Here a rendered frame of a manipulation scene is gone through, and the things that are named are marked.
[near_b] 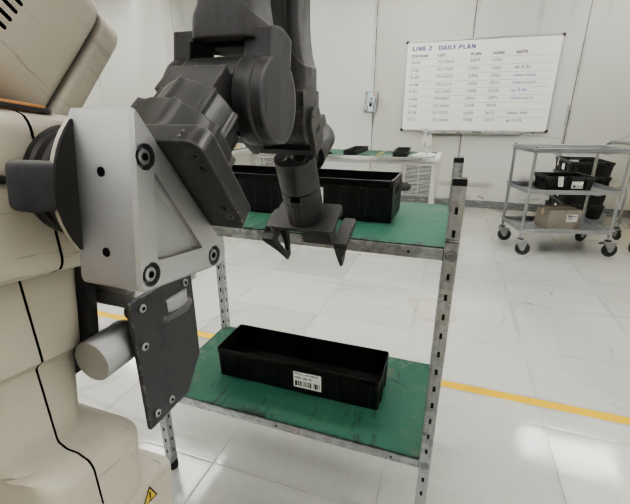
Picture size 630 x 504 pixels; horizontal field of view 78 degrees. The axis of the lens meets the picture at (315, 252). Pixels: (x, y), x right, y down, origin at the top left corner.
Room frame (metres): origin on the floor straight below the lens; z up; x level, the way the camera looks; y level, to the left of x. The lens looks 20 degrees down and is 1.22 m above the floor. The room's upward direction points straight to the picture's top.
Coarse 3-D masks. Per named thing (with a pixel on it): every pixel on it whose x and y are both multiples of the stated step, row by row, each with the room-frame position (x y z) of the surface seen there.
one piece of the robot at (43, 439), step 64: (0, 128) 0.27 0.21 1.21; (0, 192) 0.26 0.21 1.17; (0, 256) 0.25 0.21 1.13; (64, 256) 0.29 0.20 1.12; (0, 320) 0.28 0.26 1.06; (64, 320) 0.33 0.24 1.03; (0, 384) 0.28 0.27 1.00; (64, 384) 0.33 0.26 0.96; (0, 448) 0.27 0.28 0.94; (64, 448) 0.31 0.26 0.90; (128, 448) 0.34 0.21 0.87
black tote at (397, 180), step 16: (240, 176) 1.14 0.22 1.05; (256, 176) 1.12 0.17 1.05; (272, 176) 1.10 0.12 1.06; (320, 176) 1.23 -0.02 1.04; (336, 176) 1.21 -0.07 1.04; (352, 176) 1.20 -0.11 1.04; (368, 176) 1.18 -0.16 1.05; (384, 176) 1.16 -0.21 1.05; (400, 176) 1.12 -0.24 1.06; (256, 192) 1.12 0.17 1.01; (272, 192) 1.10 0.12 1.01; (336, 192) 1.04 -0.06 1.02; (352, 192) 1.03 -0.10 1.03; (368, 192) 1.01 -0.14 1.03; (384, 192) 1.00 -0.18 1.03; (400, 192) 1.14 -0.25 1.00; (256, 208) 1.12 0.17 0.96; (272, 208) 1.10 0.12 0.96; (352, 208) 1.02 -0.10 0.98; (368, 208) 1.01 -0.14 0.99; (384, 208) 1.00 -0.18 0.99
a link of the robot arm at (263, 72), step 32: (224, 0) 0.38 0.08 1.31; (256, 0) 0.39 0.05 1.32; (192, 32) 0.39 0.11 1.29; (224, 32) 0.37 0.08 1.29; (256, 32) 0.37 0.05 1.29; (256, 64) 0.36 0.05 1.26; (288, 64) 0.40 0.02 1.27; (256, 96) 0.35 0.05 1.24; (288, 96) 0.40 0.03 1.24; (256, 128) 0.35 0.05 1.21; (288, 128) 0.40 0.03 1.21
